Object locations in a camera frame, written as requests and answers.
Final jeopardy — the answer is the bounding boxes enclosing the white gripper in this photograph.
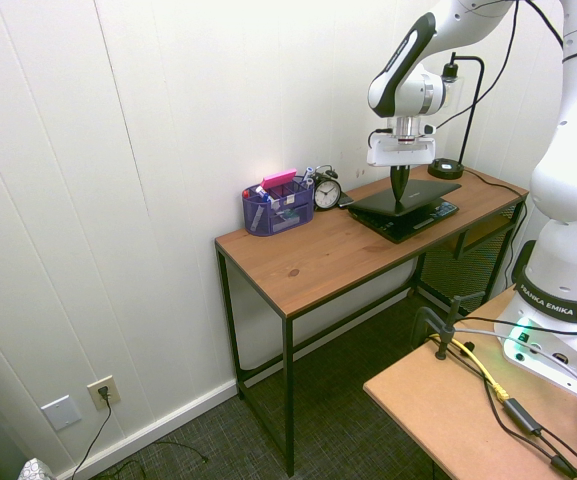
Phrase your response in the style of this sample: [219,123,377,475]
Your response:
[365,130,438,204]

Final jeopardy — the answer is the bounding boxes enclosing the black netbook laptop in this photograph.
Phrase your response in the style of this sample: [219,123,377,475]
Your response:
[346,178,463,245]

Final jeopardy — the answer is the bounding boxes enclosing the black desk lamp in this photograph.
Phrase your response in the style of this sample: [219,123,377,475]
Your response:
[427,52,486,181]

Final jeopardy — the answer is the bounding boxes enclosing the black twin-bell alarm clock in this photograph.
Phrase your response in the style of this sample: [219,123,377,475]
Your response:
[312,164,343,211]

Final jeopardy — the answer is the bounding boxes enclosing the blue mesh desk organizer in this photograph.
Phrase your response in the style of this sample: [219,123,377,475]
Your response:
[241,175,316,238]

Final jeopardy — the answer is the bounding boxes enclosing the black mesh desk shelf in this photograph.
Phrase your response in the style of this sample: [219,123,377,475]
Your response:
[416,203,515,314]

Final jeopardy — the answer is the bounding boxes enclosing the pink sticky note pad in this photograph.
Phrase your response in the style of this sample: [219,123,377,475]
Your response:
[261,169,298,190]

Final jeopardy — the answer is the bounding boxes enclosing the black metal table clamp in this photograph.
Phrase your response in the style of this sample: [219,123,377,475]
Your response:
[412,294,463,362]

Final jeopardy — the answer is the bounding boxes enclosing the white patterned fabric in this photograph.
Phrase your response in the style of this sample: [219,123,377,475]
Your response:
[19,456,52,480]

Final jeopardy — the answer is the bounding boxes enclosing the black lamp power cord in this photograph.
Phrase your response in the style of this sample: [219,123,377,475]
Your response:
[461,167,529,236]

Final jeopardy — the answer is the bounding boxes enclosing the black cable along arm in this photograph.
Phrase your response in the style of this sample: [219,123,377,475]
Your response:
[432,0,567,130]

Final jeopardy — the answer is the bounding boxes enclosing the yellow ethernet cable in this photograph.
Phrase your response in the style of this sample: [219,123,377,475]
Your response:
[453,339,512,402]

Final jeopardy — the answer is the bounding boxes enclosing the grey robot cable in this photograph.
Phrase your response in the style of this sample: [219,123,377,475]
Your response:
[448,327,577,397]

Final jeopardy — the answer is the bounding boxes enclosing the wooden desk with black frame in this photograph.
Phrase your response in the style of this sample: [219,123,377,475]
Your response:
[214,192,530,477]

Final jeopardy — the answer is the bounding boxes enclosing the black cable adapter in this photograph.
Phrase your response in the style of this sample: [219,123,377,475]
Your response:
[501,397,544,436]

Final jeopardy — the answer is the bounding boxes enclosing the beige wall power outlet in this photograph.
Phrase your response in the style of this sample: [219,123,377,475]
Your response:
[86,374,121,412]

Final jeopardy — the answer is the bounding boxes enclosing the black floor power cord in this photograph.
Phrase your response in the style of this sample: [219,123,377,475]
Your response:
[69,387,209,480]

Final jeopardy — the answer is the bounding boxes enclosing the white blank wall plate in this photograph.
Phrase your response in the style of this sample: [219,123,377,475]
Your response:
[40,394,84,432]

